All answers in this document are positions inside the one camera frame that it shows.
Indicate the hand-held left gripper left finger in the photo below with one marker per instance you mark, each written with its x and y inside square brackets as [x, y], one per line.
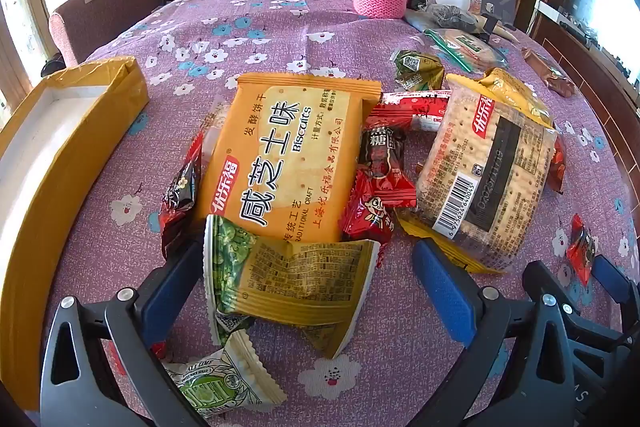
[165, 287]

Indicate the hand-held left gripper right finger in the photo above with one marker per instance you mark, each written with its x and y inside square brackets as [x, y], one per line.
[445, 287]

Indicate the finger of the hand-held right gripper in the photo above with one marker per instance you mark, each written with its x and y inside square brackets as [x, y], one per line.
[537, 279]
[617, 279]

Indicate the small red candy packet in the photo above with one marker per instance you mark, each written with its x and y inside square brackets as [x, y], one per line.
[582, 252]

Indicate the red cartoon candy packet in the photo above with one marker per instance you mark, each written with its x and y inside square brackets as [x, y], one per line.
[375, 212]

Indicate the clear cracker packet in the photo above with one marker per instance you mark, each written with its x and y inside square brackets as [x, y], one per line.
[480, 167]

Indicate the green pea snack packet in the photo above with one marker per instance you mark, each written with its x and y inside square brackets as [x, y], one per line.
[290, 282]

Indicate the orange biscuit packet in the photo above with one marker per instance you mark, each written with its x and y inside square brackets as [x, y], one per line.
[280, 147]

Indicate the yellow cardboard box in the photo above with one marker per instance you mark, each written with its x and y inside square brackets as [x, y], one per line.
[100, 107]

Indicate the small green white packet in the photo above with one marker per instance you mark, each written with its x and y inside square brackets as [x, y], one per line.
[225, 382]
[232, 324]

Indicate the dark red snack packet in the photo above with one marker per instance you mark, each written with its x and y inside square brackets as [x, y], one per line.
[177, 197]

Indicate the red date snack packet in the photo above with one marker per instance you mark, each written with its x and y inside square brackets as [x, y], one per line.
[557, 167]

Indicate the red white snack packet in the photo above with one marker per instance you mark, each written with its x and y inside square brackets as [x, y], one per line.
[415, 107]

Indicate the yellow chips packet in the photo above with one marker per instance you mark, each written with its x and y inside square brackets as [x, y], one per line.
[515, 92]

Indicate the brown snack packet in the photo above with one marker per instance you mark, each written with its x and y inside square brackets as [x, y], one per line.
[550, 74]

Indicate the brown wooden cabinet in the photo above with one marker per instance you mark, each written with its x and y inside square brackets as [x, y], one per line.
[590, 67]

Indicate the green gold snack packet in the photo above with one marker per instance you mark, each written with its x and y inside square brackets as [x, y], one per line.
[417, 69]

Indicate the round rice cracker packet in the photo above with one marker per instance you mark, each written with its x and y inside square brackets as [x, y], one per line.
[470, 49]

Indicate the beige sachet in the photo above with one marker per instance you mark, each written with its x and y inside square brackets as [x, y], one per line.
[505, 34]

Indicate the dark plastic bag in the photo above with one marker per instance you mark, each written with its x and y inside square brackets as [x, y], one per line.
[452, 18]

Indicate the brown armchair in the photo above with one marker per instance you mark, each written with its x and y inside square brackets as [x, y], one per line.
[110, 12]

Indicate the purple floral tablecloth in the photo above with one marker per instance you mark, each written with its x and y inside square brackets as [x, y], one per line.
[300, 37]

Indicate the glass door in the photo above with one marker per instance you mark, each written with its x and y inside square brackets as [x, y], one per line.
[20, 17]

